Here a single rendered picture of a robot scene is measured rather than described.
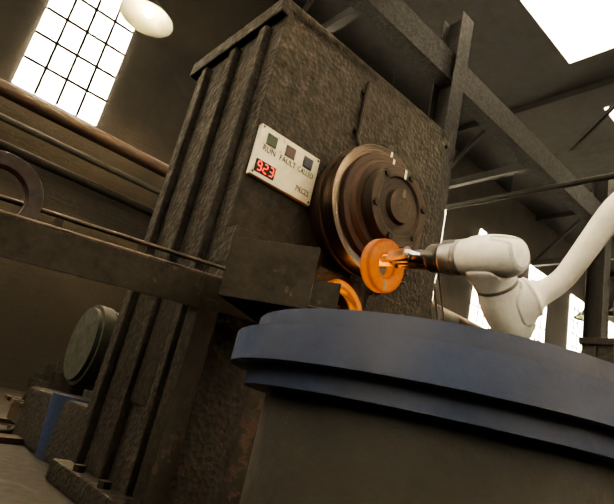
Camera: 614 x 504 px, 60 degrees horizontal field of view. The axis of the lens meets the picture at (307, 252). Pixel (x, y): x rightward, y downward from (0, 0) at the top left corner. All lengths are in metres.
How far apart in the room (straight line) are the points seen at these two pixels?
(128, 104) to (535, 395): 8.25
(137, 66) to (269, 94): 6.93
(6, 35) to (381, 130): 6.60
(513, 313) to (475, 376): 1.06
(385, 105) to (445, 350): 2.02
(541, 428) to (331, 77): 1.85
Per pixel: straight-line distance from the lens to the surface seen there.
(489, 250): 1.26
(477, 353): 0.28
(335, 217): 1.70
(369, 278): 1.45
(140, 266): 1.31
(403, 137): 2.30
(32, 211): 1.28
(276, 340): 0.33
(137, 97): 8.53
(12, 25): 8.31
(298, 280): 1.11
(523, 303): 1.34
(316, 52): 2.06
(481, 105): 8.06
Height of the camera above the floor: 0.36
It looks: 18 degrees up
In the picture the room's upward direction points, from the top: 13 degrees clockwise
